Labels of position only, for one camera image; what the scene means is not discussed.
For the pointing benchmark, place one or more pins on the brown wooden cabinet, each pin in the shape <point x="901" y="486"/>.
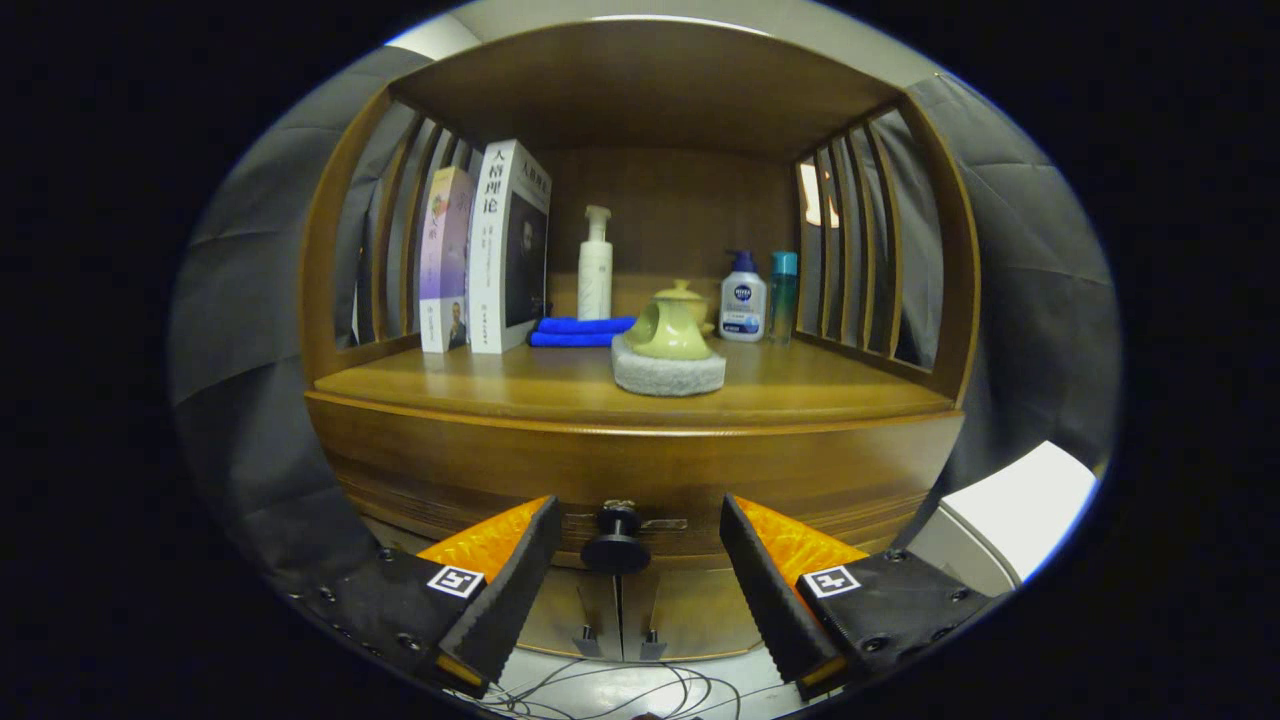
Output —
<point x="660" y="200"/>

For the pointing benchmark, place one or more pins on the black drawer knob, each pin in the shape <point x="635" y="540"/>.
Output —
<point x="616" y="552"/>

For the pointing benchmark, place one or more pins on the purple book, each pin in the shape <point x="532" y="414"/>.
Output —
<point x="445" y="260"/>

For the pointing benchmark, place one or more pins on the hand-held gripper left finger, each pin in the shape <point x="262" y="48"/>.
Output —
<point x="520" y="590"/>

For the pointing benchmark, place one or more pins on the yellow lidded teacup with saucer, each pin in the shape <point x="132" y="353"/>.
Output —
<point x="683" y="291"/>

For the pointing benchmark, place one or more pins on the green scrub brush grey pad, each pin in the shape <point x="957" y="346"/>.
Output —
<point x="670" y="335"/>

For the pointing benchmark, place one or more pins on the thick white book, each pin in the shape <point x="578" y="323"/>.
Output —
<point x="495" y="250"/>

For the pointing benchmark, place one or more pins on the teal bottle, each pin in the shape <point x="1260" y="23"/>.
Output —
<point x="783" y="295"/>

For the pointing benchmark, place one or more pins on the brown wooden drawer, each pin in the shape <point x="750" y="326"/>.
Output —
<point x="450" y="500"/>

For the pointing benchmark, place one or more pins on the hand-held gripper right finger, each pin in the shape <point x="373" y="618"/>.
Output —
<point x="765" y="600"/>

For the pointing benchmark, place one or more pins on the blue folded cloth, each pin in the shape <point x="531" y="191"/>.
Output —
<point x="580" y="332"/>

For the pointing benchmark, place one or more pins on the white pump bottle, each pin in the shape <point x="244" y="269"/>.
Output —
<point x="595" y="280"/>

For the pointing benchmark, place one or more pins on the white lotion bottle blue cap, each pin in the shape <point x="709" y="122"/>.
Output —
<point x="742" y="305"/>

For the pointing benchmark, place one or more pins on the white box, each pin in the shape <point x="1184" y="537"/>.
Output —
<point x="1030" y="500"/>

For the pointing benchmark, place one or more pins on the wooden cabinet door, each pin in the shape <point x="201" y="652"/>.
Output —
<point x="570" y="605"/>
<point x="700" y="610"/>

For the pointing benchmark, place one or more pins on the brown wooden countertop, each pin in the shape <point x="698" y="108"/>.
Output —
<point x="520" y="385"/>

